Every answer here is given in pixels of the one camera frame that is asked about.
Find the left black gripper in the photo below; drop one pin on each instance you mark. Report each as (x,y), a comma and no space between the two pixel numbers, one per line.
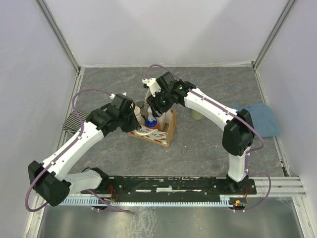
(134,124)

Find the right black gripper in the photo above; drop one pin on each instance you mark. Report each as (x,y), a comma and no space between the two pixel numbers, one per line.
(153,101)

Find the watermelon print canvas bag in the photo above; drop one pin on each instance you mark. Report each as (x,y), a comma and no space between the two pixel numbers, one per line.
(154,135)

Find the black white striped cloth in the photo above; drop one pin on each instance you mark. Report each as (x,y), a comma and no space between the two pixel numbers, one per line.
(72,123)

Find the white square bottle dark cap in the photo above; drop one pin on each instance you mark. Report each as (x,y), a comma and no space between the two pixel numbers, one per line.
(163,119)

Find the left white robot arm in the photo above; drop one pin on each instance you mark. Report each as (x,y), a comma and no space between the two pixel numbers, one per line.
(51,178)

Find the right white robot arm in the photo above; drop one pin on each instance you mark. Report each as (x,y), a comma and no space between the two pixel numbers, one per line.
(237,126)

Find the pink beige bottle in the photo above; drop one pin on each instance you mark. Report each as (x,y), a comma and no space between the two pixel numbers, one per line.
(139,117)

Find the blue orange spray bottle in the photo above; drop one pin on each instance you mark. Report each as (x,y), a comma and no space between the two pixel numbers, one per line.
(151,122)

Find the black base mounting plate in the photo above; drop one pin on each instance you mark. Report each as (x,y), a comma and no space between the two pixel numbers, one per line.
(123,185)

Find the blue folded cloth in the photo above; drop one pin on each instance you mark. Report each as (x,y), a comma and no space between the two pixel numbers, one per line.
(263,119)

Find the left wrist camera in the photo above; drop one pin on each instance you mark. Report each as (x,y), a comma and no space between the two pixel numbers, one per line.
(121,105)

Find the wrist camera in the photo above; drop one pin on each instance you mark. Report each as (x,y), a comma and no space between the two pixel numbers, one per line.
(121,105)
(166,82)

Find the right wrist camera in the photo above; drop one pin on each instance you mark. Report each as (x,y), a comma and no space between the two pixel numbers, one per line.
(166,82)

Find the light blue cable duct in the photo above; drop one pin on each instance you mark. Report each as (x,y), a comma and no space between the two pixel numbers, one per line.
(155,199)

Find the left aluminium frame post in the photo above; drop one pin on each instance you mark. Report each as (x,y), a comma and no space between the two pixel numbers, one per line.
(44,8)

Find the aluminium frame post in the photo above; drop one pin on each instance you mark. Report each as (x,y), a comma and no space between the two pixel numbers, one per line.
(44,8)
(274,32)

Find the right aluminium frame post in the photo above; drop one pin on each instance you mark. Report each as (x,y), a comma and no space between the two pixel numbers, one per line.
(274,32)

